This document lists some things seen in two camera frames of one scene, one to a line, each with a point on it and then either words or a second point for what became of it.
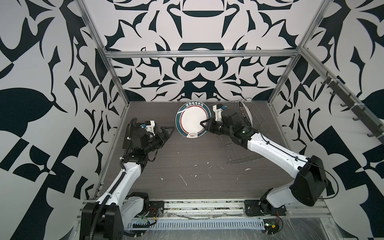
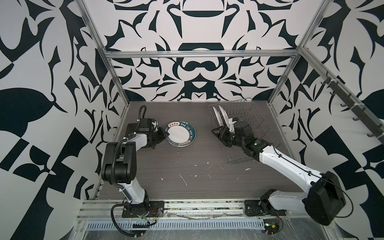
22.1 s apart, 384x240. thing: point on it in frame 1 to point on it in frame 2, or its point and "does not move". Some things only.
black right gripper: x=211 y=125 to x=223 y=129
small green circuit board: x=272 y=225 does not move
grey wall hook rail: x=354 y=105 does not move
